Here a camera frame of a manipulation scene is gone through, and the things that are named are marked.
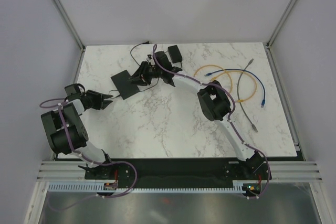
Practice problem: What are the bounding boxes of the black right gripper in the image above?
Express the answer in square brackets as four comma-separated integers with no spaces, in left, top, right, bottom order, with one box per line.
[128,61,163,87]

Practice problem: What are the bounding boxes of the black network switch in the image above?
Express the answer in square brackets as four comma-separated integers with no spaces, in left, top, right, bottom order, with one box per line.
[110,70,140,100]

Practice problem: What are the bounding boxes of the black power adapter cable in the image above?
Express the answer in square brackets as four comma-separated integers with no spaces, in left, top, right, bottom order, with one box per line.
[108,40,183,99]

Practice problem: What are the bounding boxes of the black power adapter box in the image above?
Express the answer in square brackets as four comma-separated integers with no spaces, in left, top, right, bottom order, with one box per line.
[167,45,183,63]

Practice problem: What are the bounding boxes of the yellow ethernet cable long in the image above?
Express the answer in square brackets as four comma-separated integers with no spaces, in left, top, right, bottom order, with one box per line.
[212,70,258,103]

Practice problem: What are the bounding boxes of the blue ethernet cable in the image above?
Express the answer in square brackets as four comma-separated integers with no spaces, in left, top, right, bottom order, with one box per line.
[204,68,267,109]

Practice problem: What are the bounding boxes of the grey ethernet cable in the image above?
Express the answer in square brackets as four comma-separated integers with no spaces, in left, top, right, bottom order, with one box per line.
[237,59,258,133]

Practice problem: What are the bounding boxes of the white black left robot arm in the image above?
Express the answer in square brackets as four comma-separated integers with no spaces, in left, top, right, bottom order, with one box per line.
[39,83,115,179]

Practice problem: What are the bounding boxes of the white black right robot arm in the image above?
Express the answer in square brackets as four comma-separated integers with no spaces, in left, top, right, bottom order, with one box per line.
[130,51,270,179]

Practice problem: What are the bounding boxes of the purple robot cable left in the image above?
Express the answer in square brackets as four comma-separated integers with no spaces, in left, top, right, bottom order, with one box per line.
[39,99,139,211]

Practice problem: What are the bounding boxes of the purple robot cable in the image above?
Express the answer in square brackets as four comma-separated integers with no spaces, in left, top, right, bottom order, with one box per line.
[39,99,139,211]
[152,44,271,200]

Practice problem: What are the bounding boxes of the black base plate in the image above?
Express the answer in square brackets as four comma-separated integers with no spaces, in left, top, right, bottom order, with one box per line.
[83,158,271,188]

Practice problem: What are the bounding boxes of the aluminium frame rail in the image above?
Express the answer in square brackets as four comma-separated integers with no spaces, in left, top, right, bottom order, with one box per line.
[37,158,322,183]

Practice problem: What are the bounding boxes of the white slotted cable duct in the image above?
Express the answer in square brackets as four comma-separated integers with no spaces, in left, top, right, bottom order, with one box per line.
[47,181,260,194]

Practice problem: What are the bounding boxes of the purple robot cable right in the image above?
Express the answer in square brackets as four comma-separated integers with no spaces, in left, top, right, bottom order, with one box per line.
[152,44,271,200]

